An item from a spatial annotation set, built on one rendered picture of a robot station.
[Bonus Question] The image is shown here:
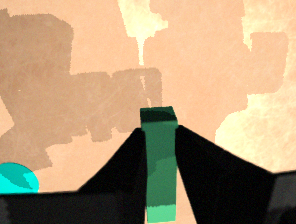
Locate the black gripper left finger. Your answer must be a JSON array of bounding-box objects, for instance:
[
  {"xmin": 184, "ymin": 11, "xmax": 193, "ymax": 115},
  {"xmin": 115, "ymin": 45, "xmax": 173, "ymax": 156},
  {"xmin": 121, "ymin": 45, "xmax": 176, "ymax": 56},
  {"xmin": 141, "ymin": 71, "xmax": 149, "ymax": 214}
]
[{"xmin": 0, "ymin": 127, "xmax": 148, "ymax": 224}]

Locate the cyan circle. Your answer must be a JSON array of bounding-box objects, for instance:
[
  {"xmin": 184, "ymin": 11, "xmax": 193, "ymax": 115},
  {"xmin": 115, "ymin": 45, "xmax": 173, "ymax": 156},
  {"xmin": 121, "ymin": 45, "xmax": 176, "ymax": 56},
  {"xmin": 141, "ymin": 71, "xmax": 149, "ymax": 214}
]
[{"xmin": 0, "ymin": 163, "xmax": 39, "ymax": 193}]

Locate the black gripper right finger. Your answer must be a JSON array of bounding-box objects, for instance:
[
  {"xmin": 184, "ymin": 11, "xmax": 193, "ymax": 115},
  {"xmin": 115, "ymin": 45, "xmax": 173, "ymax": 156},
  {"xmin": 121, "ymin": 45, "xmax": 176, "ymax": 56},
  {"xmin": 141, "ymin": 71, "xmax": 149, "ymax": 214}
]
[{"xmin": 175, "ymin": 125, "xmax": 296, "ymax": 224}]

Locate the green rectangular post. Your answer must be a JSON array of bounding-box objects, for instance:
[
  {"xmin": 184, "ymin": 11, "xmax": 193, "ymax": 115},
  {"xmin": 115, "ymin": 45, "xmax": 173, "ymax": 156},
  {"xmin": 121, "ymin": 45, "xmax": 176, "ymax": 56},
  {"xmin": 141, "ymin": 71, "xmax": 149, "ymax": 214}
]
[{"xmin": 140, "ymin": 106, "xmax": 178, "ymax": 224}]

